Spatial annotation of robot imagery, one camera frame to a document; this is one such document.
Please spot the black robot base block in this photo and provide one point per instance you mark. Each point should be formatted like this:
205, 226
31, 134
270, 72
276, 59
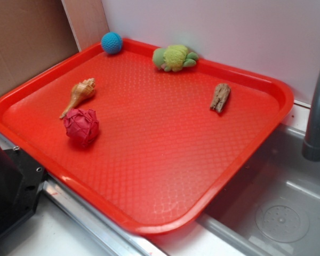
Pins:
21, 181

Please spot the brown wood chip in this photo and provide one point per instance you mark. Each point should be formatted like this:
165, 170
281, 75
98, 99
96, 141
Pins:
220, 97

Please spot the red plastic tray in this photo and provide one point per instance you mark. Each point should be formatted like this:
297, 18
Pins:
161, 154

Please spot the green plush turtle toy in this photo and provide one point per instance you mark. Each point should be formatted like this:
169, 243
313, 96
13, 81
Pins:
174, 58

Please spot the red crumpled paper ball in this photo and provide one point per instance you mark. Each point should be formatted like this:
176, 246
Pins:
81, 125

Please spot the tan conch seashell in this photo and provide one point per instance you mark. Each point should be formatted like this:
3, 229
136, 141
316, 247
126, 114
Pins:
79, 93

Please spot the blue crochet ball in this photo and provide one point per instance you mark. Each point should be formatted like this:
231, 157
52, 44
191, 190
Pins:
112, 43

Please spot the grey plastic sink basin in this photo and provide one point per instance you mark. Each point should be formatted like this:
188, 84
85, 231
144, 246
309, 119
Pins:
270, 207

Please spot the brown cardboard panel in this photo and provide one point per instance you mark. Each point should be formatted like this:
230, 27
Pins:
34, 36

